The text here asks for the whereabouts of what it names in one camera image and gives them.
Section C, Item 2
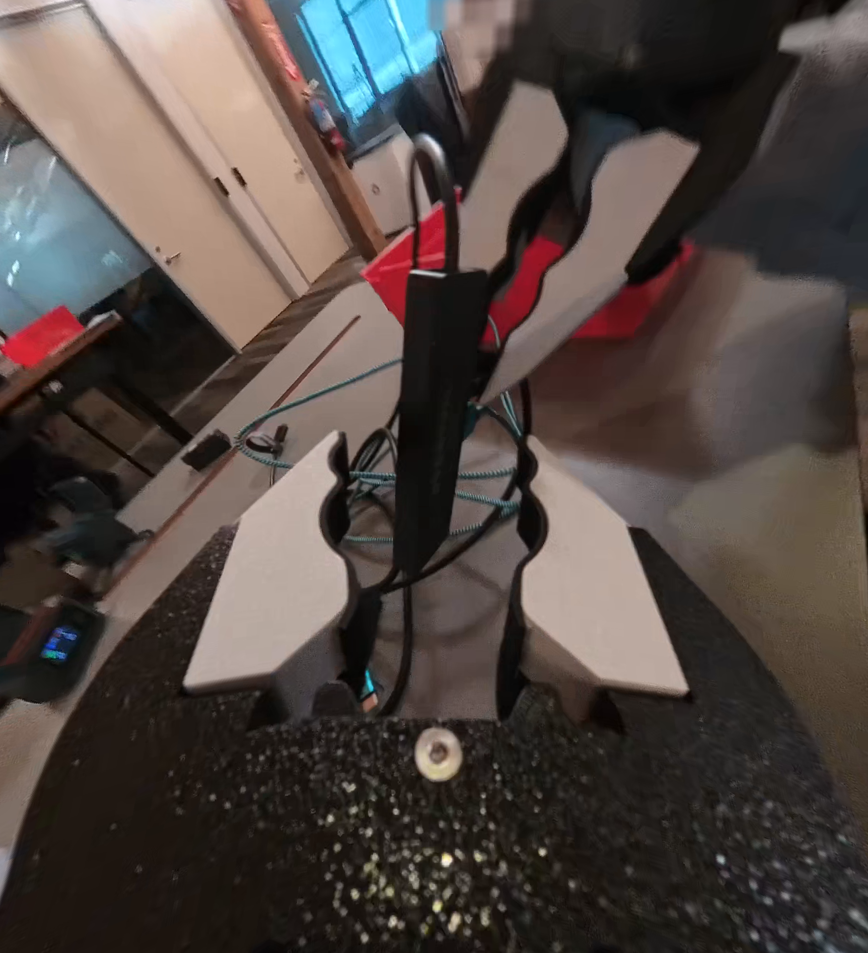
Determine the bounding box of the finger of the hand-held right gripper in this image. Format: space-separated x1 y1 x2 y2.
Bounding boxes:
458 79 571 282
477 129 703 405

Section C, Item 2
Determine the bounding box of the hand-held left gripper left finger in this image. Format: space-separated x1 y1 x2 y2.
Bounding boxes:
182 430 364 698

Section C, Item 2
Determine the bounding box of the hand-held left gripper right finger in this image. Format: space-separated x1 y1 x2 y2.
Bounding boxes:
495 434 693 719

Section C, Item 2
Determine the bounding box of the black usb cable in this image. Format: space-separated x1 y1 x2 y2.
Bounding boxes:
333 380 533 717

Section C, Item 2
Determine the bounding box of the red plastic bin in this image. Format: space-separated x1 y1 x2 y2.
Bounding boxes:
360 186 697 341

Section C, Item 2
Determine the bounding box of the black usb hub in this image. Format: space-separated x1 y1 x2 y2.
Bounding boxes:
391 268 490 576

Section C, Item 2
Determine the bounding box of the white cabinet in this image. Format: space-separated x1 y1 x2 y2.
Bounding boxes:
351 134 435 233

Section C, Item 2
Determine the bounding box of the small black battery pack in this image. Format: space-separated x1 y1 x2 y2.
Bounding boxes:
180 434 231 473

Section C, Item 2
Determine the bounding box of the wooden pillar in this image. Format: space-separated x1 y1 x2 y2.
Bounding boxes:
231 0 388 259

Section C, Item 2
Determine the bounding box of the red fire extinguisher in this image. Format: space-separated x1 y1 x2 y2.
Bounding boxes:
306 78 347 155

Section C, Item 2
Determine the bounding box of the black charger case with screen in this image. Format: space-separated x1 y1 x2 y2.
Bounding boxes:
20 598 101 691

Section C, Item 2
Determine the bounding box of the long wooden table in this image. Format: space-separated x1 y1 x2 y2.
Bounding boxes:
0 313 198 477

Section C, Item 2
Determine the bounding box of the white double door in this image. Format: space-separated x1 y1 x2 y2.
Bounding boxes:
0 0 353 352

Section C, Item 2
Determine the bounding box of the small red bin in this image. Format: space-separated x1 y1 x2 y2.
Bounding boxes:
0 304 86 367

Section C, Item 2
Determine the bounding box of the teal braided cable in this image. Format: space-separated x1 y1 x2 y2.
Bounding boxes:
234 313 526 546

